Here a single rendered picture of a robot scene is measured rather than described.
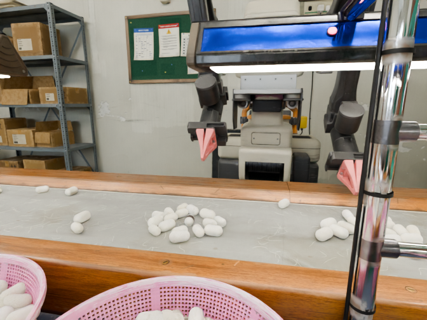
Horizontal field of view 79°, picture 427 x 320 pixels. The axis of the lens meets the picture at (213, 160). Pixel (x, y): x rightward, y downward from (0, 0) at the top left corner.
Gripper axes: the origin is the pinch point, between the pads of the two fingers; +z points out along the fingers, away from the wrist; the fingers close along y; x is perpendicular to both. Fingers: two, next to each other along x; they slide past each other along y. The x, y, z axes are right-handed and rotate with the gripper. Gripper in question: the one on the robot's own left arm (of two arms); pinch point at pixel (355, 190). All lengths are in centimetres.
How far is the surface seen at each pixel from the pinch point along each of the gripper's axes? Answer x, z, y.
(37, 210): -4, 13, -73
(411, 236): -6.5, 13.5, 4.7
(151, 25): 45, -213, -130
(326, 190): 6.4, -4.0, -4.4
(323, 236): -7.1, 15.2, -10.1
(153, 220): -7.6, 15.1, -42.3
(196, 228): -8.3, 16.4, -33.2
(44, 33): 36, -184, -225
